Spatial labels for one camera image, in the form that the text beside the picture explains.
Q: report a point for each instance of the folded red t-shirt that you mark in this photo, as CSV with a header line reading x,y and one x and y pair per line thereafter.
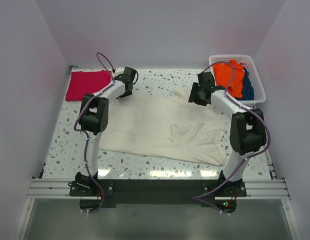
x,y
82,83

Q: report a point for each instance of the orange t-shirt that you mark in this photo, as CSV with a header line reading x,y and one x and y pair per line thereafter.
x,y
222,74

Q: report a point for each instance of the cream white t-shirt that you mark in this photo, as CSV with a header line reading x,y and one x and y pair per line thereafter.
x,y
165,127

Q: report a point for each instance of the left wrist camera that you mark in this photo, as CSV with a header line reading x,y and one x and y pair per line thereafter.
x,y
119,70

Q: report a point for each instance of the white plastic laundry basket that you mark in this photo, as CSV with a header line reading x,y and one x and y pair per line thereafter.
x,y
259,93

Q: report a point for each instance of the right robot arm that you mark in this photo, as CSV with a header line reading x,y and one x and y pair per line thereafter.
x,y
247,130

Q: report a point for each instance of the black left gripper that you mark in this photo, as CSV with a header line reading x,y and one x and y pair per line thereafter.
x,y
125,95

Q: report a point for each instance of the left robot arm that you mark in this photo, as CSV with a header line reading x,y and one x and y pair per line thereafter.
x,y
93,120

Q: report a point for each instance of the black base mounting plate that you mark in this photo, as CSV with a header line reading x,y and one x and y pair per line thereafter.
x,y
111,192

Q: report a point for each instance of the blue t-shirt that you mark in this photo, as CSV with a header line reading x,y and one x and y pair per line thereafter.
x,y
247,88

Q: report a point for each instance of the pink garment in basket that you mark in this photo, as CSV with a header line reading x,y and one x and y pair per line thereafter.
x,y
243,63

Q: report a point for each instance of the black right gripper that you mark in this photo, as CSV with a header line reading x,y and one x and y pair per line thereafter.
x,y
193,98

